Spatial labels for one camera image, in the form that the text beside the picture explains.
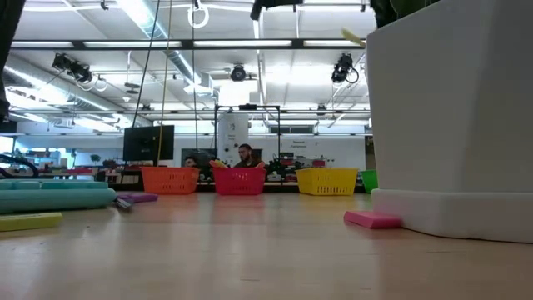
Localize yellow plastic bin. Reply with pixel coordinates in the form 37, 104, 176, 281
296, 167, 359, 197

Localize black monitor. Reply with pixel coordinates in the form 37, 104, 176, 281
122, 124, 176, 168

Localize blue calculator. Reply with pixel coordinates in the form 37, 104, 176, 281
0, 178, 117, 208

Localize purple handled scissors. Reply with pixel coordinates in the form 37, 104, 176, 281
114, 192, 159, 211

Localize black hanging cable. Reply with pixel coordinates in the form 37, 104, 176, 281
132, 0, 162, 128

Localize red plastic bin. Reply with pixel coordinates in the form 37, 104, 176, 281
211, 165, 267, 196

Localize yellow highlighter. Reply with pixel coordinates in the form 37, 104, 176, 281
341, 27, 367, 48

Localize black curved cable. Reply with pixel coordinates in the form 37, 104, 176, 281
0, 152, 42, 179

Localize green plastic bin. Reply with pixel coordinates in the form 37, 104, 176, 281
360, 168, 379, 194

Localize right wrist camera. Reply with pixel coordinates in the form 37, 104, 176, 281
249, 0, 304, 21

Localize black overhead frame beam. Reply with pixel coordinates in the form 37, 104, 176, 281
10, 38, 367, 51

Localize white cabinet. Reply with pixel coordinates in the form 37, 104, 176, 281
218, 114, 250, 162

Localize white cable ring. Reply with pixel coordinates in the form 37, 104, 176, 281
187, 0, 211, 29

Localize orange plastic bin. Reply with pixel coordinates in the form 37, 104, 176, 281
140, 166, 201, 195

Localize round black ceiling device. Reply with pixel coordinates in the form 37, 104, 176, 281
230, 64, 247, 83

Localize black ceiling camera fixture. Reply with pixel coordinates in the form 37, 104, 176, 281
331, 52, 360, 84
52, 52, 93, 84

